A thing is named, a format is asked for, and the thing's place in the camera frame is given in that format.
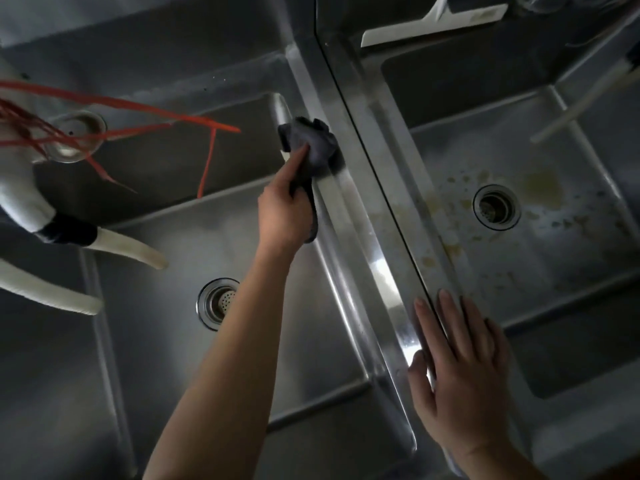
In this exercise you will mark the person's right hand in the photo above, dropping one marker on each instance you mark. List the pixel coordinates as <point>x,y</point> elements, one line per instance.
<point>465,394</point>

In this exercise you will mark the person's left hand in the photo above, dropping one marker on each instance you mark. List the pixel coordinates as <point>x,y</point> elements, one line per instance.
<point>282,219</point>

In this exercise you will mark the person's right middle finger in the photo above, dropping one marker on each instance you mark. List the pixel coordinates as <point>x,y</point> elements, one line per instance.
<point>455,324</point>

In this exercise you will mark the person's left fingers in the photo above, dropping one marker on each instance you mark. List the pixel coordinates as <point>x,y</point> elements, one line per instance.
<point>292,167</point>

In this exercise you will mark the person's right thumb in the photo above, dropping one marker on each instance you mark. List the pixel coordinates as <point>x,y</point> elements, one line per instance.
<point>419,382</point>

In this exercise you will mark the person's right little finger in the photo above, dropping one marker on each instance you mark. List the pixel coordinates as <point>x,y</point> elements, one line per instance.
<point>500,347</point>

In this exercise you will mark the dark grey cleaning cloth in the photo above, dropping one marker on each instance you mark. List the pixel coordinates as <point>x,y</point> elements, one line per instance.
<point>315,142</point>

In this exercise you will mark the person's right forearm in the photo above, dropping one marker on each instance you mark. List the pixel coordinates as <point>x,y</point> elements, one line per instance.
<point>495,464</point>

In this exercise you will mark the person's left forearm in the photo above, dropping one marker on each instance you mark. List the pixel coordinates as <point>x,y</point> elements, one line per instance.
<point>230,374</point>

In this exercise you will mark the stained stainless steel sink basin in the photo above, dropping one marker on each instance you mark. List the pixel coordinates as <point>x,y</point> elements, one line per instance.
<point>550,254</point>

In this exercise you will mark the round dark sink drain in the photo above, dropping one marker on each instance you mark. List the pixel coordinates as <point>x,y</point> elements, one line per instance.
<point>496,207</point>

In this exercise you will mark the round perforated sink drain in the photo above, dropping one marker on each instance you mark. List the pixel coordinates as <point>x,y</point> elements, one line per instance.
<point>217,303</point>

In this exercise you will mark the clean stainless steel sink basin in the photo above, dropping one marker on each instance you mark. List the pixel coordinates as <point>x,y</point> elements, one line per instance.
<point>160,254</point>

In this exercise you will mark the white plastic squeegee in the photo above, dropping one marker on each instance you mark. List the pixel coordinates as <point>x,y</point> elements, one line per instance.
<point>430,25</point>

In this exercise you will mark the round metal faucet base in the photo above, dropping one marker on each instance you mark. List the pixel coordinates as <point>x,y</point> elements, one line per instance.
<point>75,137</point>

